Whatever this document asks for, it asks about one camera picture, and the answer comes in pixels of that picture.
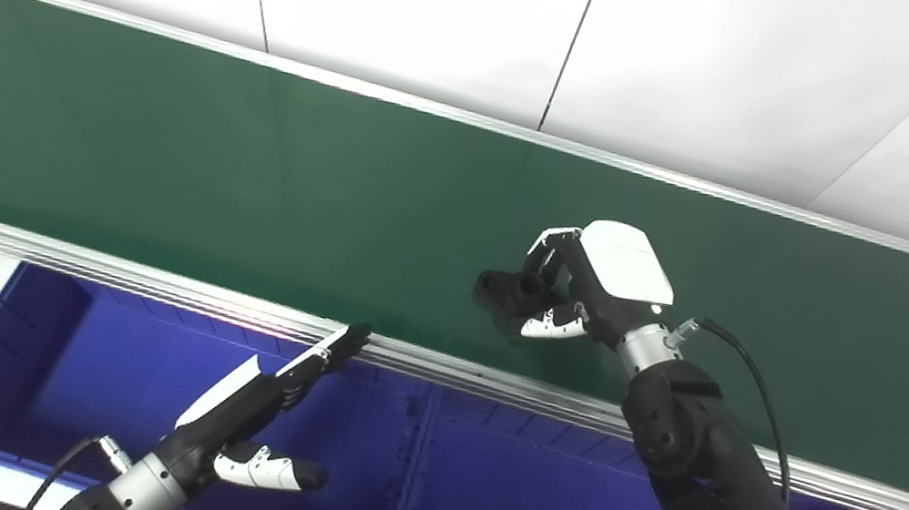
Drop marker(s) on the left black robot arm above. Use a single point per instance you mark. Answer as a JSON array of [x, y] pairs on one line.
[[138, 493]]

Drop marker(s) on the green conveyor belt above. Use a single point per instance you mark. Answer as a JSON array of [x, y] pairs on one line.
[[137, 276], [245, 183]]

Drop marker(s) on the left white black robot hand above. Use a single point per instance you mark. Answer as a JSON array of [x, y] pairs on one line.
[[224, 420]]

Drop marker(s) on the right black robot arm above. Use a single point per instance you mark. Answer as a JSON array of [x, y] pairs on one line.
[[706, 463]]

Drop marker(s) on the black flanged machine part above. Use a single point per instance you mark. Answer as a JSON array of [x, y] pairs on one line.
[[504, 291]]

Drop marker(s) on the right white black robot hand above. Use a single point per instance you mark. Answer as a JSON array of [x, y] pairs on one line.
[[618, 269]]

